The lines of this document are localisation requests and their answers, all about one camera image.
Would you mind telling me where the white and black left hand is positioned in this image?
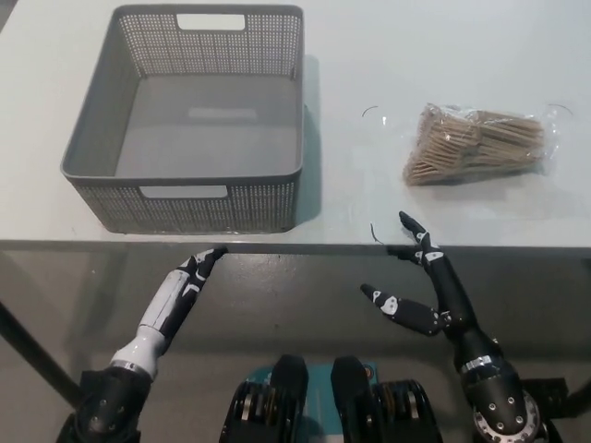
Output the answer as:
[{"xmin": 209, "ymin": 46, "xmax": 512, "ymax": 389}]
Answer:
[{"xmin": 137, "ymin": 246, "xmax": 228, "ymax": 339}]

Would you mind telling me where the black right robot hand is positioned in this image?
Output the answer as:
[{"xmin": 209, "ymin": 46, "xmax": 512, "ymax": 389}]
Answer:
[{"xmin": 360, "ymin": 210, "xmax": 502, "ymax": 368}]

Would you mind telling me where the clear bag of wooden cutlery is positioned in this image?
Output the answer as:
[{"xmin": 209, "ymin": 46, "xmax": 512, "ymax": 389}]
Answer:
[{"xmin": 401, "ymin": 102, "xmax": 553, "ymax": 188}]

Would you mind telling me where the black table leg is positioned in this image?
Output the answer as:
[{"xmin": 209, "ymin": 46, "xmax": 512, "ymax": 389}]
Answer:
[{"xmin": 0, "ymin": 298, "xmax": 80, "ymax": 410}]

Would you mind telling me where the grey perforated plastic basket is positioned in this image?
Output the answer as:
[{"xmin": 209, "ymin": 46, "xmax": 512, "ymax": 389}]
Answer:
[{"xmin": 59, "ymin": 4, "xmax": 306, "ymax": 234}]

